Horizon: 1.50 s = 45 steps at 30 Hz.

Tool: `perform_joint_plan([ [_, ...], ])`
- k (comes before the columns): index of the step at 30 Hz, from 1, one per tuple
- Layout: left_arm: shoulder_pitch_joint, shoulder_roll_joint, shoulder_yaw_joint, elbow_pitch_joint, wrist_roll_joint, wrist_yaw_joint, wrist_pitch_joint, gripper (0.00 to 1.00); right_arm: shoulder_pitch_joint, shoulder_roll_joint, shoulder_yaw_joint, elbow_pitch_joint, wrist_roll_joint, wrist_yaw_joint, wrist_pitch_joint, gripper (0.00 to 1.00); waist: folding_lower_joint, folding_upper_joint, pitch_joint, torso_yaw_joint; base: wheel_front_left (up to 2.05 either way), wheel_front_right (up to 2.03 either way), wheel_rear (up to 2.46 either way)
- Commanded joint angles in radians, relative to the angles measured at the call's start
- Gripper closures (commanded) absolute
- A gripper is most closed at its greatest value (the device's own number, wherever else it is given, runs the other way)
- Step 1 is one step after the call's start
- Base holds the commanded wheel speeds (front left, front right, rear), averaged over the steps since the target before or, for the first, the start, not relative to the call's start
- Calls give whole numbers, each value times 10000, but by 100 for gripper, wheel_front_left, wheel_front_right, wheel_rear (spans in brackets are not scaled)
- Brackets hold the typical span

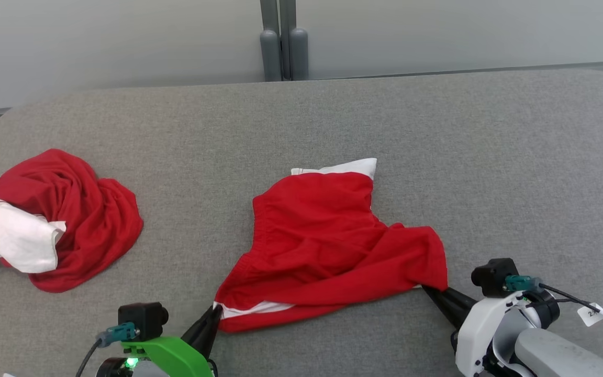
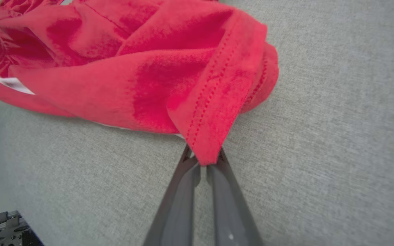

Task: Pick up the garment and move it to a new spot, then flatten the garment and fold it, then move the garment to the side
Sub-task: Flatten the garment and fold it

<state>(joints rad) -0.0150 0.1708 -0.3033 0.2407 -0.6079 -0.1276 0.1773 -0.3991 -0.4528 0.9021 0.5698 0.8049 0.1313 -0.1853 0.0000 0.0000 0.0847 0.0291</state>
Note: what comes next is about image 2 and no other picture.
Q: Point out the grey fabric sofa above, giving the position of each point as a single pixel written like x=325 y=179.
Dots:
x=320 y=136

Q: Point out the red white jersey shirt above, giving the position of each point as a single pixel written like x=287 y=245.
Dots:
x=115 y=85

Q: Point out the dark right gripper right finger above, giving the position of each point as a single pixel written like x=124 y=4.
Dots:
x=231 y=218

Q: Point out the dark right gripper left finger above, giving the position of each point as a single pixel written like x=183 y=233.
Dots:
x=176 y=218

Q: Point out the black robot base with rollers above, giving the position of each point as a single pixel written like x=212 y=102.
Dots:
x=5 y=232

